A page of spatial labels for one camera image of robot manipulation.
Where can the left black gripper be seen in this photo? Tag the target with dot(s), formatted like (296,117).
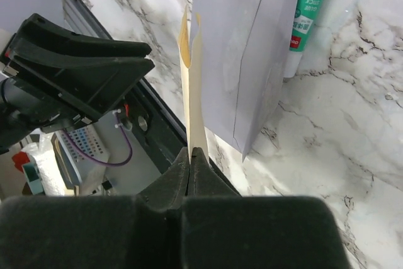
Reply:
(64,80)

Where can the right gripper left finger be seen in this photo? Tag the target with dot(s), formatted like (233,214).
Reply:
(169,190)

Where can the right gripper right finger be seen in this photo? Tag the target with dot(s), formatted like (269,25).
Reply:
(207,181)

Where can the beige letter paper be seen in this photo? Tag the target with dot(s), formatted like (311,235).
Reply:
(190,59)

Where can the grey envelope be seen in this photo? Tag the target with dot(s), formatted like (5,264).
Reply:
(245,47)

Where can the green white glue stick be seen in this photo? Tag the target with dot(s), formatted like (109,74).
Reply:
(305,14)

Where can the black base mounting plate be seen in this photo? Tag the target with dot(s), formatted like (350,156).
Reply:
(157,129)

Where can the aluminium frame rail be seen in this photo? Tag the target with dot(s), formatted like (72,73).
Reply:
(82,21)

